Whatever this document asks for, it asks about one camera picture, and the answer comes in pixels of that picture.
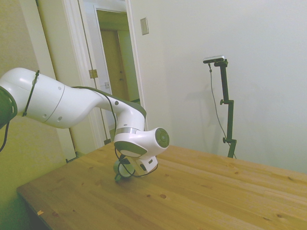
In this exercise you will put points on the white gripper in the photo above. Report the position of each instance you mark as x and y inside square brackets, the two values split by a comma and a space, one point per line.
[146, 165]

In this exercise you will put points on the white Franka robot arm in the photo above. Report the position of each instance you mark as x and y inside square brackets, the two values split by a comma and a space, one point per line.
[72, 105]

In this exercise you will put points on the brass door hinge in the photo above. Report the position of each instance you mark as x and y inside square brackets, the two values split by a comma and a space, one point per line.
[93, 73]

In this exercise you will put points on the white open door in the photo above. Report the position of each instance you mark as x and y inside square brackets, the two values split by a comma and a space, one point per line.
[94, 60]

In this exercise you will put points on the black jointed camera stand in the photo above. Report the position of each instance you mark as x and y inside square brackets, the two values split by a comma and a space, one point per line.
[227, 107]

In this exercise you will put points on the white door frame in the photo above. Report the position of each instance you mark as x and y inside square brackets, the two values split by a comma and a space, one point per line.
[136, 60]

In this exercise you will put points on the grey camera on stand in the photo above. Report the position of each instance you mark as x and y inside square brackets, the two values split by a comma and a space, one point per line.
[214, 59]

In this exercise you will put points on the beige wall switch plate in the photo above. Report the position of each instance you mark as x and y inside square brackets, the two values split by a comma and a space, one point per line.
[144, 26]

